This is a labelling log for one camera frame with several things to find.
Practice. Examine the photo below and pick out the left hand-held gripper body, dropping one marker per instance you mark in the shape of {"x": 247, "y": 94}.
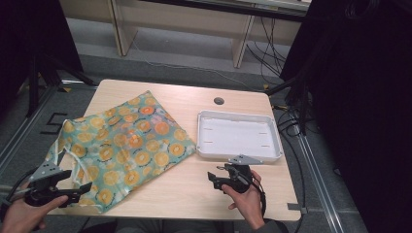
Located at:
{"x": 45, "y": 181}

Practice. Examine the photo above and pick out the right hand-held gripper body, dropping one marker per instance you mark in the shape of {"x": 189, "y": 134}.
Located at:
{"x": 239, "y": 176}

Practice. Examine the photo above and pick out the orange patterned cloth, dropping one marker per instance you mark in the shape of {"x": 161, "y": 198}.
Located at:
{"x": 129, "y": 142}

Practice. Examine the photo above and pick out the person's right hand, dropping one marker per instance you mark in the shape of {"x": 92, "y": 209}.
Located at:
{"x": 246, "y": 204}

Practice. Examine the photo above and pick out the person's left hand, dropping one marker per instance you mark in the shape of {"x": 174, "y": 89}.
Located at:
{"x": 19, "y": 215}

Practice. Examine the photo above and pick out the white plastic tray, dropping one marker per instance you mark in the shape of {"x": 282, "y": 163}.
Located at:
{"x": 236, "y": 136}

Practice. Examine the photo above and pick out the black tape floor marking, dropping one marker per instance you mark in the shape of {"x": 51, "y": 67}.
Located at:
{"x": 53, "y": 124}

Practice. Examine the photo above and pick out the black metal stand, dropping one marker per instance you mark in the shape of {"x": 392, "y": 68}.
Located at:
{"x": 298, "y": 87}

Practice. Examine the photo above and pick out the black tripod stand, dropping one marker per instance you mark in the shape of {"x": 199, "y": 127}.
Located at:
{"x": 48, "y": 74}

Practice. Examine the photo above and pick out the black curtain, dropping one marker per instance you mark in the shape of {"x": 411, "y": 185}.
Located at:
{"x": 362, "y": 113}
{"x": 32, "y": 35}

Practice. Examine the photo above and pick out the aluminium floor rail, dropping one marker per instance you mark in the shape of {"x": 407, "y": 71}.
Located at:
{"x": 319, "y": 181}
{"x": 22, "y": 129}

